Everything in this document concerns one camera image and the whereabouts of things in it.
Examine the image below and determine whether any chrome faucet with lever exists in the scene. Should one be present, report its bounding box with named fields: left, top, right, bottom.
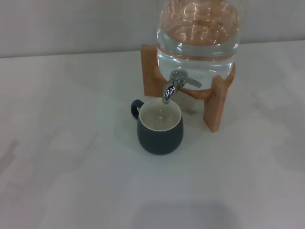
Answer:
left=162, top=70, right=202, bottom=104

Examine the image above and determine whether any wooden dispenser stand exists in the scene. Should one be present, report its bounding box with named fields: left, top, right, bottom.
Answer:
left=140, top=44, right=236, bottom=133

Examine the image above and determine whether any dark ceramic mug white inside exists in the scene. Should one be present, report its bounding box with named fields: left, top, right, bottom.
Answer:
left=130, top=98, right=184, bottom=155

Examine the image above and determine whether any glass water dispenser jar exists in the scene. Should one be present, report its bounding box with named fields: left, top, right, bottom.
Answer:
left=156, top=0, right=241, bottom=91

